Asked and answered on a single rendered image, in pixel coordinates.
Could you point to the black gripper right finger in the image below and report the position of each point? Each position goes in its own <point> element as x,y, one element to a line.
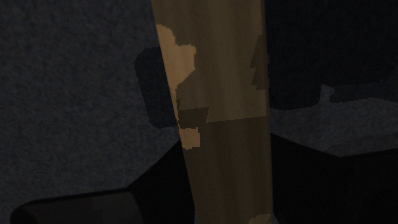
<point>313,187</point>

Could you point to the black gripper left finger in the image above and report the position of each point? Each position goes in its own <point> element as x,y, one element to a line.
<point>162,195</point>

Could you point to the wooden side rail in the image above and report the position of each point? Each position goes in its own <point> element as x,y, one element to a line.
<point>215,58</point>

